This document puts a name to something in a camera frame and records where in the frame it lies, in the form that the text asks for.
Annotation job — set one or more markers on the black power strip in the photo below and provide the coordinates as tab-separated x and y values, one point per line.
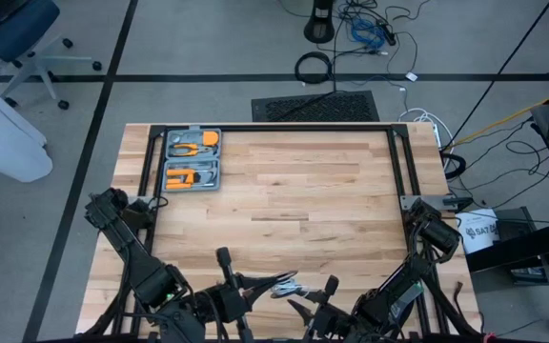
388	34

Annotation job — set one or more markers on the black metal cart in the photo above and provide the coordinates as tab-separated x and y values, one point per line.
517	248

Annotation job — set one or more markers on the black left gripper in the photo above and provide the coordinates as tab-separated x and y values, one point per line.
229	300

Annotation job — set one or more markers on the orange tape measure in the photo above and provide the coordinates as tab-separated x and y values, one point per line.
210	138

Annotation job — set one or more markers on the blue office chair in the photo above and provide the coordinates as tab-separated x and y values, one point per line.
12	28

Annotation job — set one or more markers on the grey plastic tool case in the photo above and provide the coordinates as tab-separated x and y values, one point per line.
192	159

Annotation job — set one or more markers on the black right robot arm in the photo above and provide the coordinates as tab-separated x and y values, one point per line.
427	248

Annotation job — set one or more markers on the white printed bucket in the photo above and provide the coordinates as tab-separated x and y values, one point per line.
479	233

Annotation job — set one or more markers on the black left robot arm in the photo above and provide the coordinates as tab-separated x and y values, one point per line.
146	276

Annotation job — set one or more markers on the white plastic bin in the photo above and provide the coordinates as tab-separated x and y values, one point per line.
3	138

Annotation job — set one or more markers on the black stand base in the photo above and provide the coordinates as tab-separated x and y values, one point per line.
319	28

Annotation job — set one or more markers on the black floor mat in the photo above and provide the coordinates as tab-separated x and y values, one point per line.
327	107

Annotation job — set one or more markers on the white plug adapter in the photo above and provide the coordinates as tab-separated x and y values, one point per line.
412	76

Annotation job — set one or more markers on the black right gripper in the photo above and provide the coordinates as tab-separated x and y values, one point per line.
327	319

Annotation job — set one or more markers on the orange black utility knife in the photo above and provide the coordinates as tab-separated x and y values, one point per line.
179	184

